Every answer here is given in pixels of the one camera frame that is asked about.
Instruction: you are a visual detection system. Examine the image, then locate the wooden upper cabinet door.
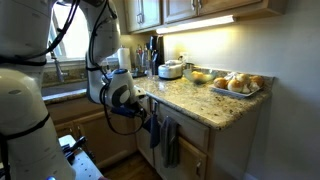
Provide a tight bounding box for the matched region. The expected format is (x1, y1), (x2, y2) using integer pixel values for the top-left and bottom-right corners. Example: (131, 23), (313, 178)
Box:
(163, 0), (200, 25)
(198, 0), (268, 16)
(123, 0), (164, 33)

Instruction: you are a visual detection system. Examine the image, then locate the small wooden drawer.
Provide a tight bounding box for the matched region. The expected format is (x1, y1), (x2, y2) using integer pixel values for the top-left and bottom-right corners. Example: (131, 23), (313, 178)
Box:
(143, 94), (152, 114)

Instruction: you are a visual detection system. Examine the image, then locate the white rectangular plate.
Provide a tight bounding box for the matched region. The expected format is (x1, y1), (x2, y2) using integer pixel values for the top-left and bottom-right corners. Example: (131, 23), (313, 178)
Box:
(209, 83), (264, 99)

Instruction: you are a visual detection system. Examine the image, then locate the stainless steel sink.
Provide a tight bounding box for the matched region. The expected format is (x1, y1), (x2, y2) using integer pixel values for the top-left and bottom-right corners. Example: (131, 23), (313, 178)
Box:
(41, 80), (88, 97)

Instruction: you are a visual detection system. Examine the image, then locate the black clamp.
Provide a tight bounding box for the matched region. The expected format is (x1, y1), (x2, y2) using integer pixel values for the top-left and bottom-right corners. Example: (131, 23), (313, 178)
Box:
(61, 135), (88, 165)

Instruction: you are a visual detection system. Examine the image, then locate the bright kitchen window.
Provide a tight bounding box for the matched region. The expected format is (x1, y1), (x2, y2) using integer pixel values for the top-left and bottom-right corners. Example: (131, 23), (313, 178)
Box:
(46, 3), (118, 61)

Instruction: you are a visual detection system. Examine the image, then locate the white perforated base plate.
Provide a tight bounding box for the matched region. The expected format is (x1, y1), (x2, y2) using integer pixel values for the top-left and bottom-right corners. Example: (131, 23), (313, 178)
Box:
(58, 134), (105, 180)

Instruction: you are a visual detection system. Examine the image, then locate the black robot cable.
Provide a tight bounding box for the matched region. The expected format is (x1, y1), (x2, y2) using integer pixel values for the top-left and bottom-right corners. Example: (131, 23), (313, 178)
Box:
(88, 0), (148, 137)

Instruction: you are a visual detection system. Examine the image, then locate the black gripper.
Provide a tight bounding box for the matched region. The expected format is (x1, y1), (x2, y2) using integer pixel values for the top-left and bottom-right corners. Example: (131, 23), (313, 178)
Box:
(132, 101), (149, 121)

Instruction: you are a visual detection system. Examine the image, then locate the under-cabinet light bar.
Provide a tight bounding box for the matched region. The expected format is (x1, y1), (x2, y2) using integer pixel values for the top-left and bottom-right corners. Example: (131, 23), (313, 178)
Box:
(155, 14), (238, 36)

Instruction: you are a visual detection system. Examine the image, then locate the yellow onion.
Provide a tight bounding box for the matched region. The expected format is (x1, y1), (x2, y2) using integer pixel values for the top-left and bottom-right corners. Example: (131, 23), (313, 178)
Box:
(227, 79), (245, 94)
(213, 77), (229, 90)
(249, 75), (266, 88)
(235, 73), (252, 85)

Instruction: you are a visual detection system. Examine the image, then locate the black soda maker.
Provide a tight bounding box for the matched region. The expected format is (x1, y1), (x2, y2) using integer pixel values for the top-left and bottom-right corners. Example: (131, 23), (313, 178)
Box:
(148, 34), (165, 76)

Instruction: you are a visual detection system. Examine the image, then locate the grey hanging towel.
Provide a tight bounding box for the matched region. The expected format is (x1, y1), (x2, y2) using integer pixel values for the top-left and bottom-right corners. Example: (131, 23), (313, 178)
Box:
(160, 116), (181, 169)

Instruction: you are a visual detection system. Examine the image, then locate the glass fruit bowl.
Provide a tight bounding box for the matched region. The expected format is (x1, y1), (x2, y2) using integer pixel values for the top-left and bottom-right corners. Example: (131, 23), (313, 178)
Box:
(183, 68), (216, 85)

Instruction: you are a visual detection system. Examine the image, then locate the yellow fruit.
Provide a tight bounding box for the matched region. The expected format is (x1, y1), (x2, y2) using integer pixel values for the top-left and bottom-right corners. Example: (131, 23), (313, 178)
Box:
(190, 70), (206, 83)

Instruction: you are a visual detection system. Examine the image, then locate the wooden sink front panel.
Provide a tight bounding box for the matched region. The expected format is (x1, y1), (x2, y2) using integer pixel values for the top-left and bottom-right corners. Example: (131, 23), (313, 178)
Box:
(46, 101), (108, 124)

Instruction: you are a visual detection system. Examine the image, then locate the wooden sink cabinet door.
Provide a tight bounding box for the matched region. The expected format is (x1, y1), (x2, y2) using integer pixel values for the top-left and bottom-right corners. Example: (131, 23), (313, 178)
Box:
(53, 121), (77, 139)
(71, 111), (138, 169)

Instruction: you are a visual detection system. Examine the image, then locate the narrow wooden cabinet door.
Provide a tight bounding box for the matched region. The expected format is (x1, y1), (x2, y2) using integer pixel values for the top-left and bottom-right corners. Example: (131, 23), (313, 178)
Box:
(134, 126), (155, 167)

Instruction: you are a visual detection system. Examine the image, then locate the clear glass bottle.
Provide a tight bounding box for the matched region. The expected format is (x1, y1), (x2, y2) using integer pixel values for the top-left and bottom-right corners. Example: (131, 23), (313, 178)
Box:
(144, 46), (154, 77)

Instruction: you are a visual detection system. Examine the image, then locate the white wall outlet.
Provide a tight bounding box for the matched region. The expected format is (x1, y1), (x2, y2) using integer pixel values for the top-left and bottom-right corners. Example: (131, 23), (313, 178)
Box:
(179, 51), (189, 63)

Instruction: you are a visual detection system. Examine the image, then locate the small silver cooker appliance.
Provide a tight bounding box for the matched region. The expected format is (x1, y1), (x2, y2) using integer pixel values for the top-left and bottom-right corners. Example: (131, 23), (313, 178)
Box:
(157, 59), (184, 80)

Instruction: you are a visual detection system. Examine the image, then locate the chrome kitchen faucet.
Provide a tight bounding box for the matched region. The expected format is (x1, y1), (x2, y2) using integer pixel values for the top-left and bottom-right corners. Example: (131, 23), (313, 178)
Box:
(49, 49), (70, 83)

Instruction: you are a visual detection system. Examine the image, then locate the wide wooden cabinet door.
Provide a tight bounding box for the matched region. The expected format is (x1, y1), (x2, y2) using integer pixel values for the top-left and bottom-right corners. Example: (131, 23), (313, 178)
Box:
(152, 118), (208, 180)

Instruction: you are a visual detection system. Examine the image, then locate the wide wooden drawer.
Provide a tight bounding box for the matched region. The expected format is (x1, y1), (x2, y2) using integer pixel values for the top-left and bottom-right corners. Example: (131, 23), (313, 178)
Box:
(151, 99), (211, 152)

